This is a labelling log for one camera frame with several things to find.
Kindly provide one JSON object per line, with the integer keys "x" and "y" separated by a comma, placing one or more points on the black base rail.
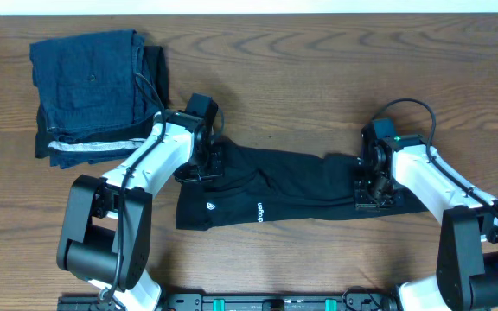
{"x": 358, "y": 301}

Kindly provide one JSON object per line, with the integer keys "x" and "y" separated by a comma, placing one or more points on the folded black garment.
{"x": 93, "y": 146}

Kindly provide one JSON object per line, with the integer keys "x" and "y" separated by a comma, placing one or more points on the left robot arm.
{"x": 105, "y": 235}

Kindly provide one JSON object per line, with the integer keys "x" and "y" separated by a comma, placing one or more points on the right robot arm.
{"x": 466, "y": 276}

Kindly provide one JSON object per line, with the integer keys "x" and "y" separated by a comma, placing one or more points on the black t-shirt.
{"x": 264, "y": 185}

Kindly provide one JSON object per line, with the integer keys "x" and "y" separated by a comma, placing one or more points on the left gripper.
{"x": 186, "y": 175}

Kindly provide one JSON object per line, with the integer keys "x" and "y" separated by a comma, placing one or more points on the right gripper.
{"x": 362, "y": 201}

